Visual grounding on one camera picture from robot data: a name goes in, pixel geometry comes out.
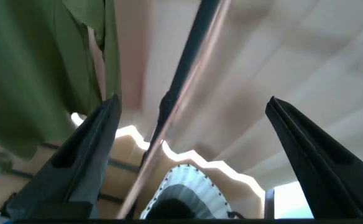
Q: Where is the beige curtain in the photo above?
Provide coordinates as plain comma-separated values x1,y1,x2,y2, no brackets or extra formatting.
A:
88,0,363,190

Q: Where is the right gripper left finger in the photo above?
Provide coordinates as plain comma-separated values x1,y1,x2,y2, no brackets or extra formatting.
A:
6,93,122,220

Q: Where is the pink clothes hanger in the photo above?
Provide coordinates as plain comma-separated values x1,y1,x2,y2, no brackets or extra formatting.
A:
116,0,232,220

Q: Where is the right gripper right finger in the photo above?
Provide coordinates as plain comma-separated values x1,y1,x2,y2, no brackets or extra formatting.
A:
265,95,363,218

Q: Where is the white laundry basket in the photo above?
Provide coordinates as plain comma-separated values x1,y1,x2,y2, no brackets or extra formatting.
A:
139,164,245,220

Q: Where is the green long-sleeved shirt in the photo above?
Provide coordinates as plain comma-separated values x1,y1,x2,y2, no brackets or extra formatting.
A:
0,0,122,161

